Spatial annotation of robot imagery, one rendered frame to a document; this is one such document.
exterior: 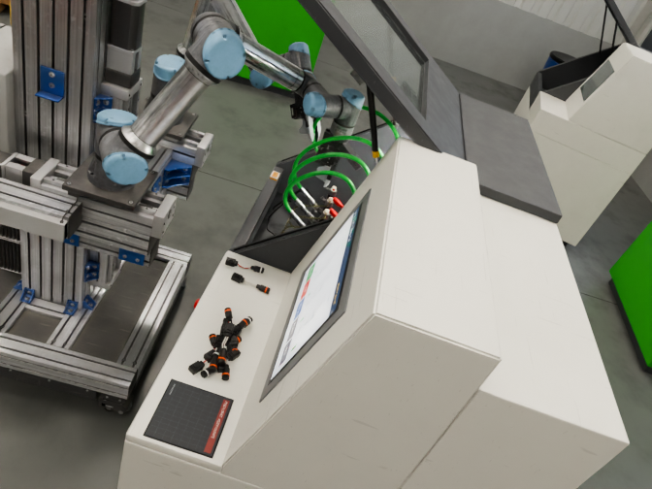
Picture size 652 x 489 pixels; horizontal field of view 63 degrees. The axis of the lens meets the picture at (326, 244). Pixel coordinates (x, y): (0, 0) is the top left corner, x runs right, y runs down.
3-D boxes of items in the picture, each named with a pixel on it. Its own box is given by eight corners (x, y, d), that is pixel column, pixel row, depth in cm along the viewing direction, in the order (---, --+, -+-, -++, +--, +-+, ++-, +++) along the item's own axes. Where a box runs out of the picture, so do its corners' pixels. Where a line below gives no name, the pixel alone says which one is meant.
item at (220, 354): (216, 311, 151) (220, 298, 148) (252, 324, 151) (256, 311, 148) (185, 373, 132) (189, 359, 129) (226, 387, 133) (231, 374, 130)
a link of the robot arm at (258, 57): (175, 27, 154) (300, 97, 187) (183, 43, 147) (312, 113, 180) (195, -9, 149) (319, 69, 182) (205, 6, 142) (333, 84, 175)
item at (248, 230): (266, 195, 237) (275, 165, 227) (276, 199, 237) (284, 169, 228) (220, 282, 187) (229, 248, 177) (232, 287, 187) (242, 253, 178)
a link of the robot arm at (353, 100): (338, 84, 172) (360, 87, 176) (327, 115, 179) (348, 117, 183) (348, 97, 167) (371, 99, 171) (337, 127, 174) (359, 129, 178)
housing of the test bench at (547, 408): (334, 346, 289) (459, 92, 201) (382, 364, 291) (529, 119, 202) (268, 652, 176) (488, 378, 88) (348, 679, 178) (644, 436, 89)
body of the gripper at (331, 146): (317, 153, 191) (327, 124, 184) (340, 162, 191) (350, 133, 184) (312, 163, 185) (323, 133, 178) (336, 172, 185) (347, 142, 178)
